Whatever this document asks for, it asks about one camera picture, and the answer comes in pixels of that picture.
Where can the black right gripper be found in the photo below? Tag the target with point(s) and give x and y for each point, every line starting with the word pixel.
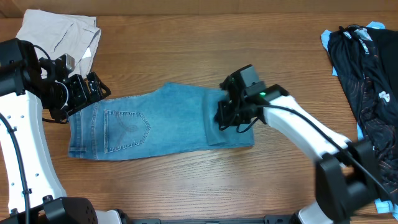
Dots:
pixel 226 119

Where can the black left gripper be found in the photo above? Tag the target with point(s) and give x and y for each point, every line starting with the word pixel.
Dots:
pixel 77 83

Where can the light blue denim jeans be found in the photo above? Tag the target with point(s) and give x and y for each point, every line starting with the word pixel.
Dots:
pixel 175 118

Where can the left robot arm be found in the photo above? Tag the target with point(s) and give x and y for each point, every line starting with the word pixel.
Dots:
pixel 30 85

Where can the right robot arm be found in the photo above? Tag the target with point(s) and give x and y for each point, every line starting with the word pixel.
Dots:
pixel 346 173

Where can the folded beige trousers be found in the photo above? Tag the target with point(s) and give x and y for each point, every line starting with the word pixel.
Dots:
pixel 58 34

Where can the black patterned garment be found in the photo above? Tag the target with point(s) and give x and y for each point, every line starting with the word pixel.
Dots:
pixel 365 61

